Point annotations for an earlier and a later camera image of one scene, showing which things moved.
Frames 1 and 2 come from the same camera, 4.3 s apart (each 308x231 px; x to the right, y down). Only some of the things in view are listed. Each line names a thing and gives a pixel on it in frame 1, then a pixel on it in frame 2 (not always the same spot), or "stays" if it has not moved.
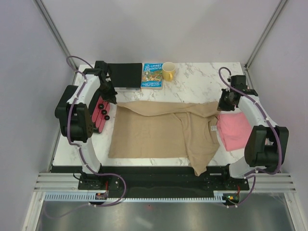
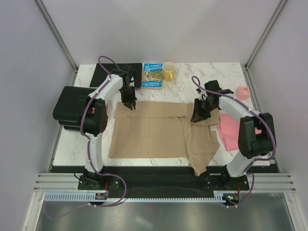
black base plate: x=158 y=180 stays
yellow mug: x=168 y=71 stays
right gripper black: x=221 y=106 to x=198 y=115
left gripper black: x=110 y=96 to x=127 y=102
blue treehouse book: x=151 y=77 stays
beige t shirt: x=154 y=129 stays
